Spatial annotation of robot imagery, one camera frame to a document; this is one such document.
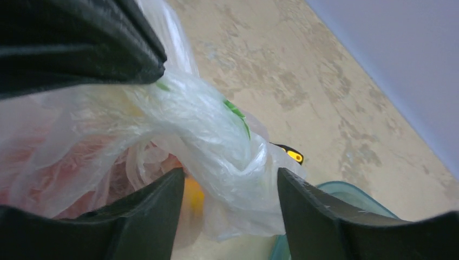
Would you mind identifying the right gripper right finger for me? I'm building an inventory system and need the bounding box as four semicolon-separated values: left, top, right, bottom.
277;168;458;259

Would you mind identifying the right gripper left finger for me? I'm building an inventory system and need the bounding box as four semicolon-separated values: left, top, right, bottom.
1;168;185;259

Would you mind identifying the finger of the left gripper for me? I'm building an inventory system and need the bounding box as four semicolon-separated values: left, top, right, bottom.
1;0;167;99

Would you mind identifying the orange yellow fake mango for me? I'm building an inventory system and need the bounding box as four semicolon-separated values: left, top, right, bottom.
182;177;205;218

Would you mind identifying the clear plastic bag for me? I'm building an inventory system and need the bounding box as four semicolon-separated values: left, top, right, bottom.
1;1;306;247

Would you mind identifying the teal plastic basin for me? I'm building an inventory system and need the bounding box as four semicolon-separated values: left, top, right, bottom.
269;181;398;260

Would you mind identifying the yellow black screwdriver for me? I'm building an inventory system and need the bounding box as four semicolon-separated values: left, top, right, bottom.
272;143;304;165

